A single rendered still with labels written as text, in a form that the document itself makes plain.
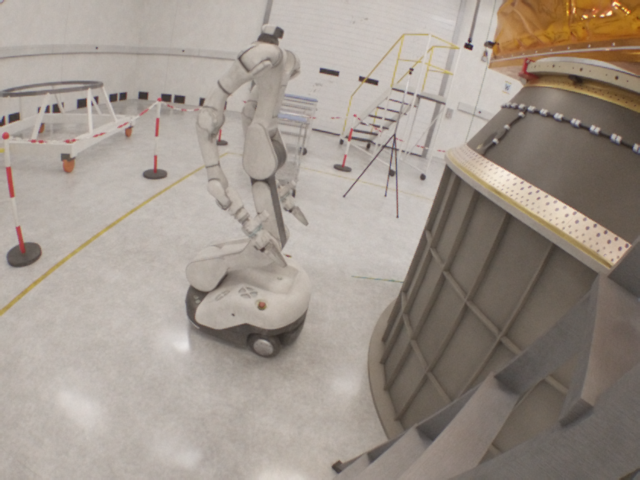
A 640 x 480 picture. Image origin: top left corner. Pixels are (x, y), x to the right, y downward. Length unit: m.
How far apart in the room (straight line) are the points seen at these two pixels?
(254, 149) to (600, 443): 1.39
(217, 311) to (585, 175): 1.60
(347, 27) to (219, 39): 3.40
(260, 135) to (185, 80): 8.64
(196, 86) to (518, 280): 9.38
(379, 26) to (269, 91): 7.52
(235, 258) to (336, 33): 7.66
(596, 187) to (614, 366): 0.78
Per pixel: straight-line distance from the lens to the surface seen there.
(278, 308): 1.59
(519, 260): 1.10
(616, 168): 1.12
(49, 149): 4.55
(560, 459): 0.30
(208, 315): 1.71
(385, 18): 8.89
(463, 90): 9.17
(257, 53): 1.24
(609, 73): 1.29
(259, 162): 1.43
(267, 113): 1.44
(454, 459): 0.58
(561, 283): 1.04
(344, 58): 8.72
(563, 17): 1.67
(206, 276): 1.78
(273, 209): 1.53
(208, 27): 9.81
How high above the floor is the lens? 1.36
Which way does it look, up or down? 27 degrees down
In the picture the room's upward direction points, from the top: 13 degrees clockwise
